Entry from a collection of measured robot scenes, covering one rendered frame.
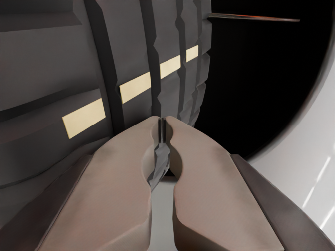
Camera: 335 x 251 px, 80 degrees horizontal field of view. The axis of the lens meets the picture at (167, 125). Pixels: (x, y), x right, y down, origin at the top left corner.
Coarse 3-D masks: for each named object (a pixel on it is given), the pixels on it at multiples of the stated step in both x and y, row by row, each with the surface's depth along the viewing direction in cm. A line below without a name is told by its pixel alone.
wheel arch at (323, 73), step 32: (224, 0) 59; (256, 0) 56; (288, 0) 53; (320, 0) 39; (224, 32) 63; (256, 32) 59; (288, 32) 56; (320, 32) 37; (224, 64) 67; (256, 64) 63; (288, 64) 59; (320, 64) 31; (224, 96) 72; (256, 96) 67; (288, 96) 48; (224, 128) 74; (256, 128) 54; (288, 128) 37; (256, 160) 42
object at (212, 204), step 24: (168, 120) 11; (168, 144) 11; (192, 144) 9; (216, 144) 9; (192, 168) 8; (216, 168) 8; (192, 192) 7; (216, 192) 7; (240, 192) 7; (192, 216) 6; (216, 216) 6; (240, 216) 6; (264, 216) 6; (192, 240) 6; (216, 240) 5; (240, 240) 5; (264, 240) 5
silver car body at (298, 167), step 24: (312, 120) 34; (288, 144) 38; (312, 144) 36; (264, 168) 42; (288, 168) 40; (312, 168) 38; (168, 192) 61; (288, 192) 42; (312, 192) 40; (168, 216) 67; (312, 216) 42; (168, 240) 74
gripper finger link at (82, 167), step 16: (80, 160) 8; (64, 176) 7; (80, 176) 7; (48, 192) 7; (64, 192) 7; (32, 208) 6; (48, 208) 6; (16, 224) 6; (32, 224) 6; (48, 224) 6; (0, 240) 5; (16, 240) 5; (32, 240) 5
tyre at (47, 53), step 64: (0, 0) 5; (64, 0) 7; (128, 0) 9; (192, 0) 16; (0, 64) 5; (64, 64) 7; (128, 64) 10; (192, 64) 18; (0, 128) 6; (64, 128) 7; (0, 192) 7
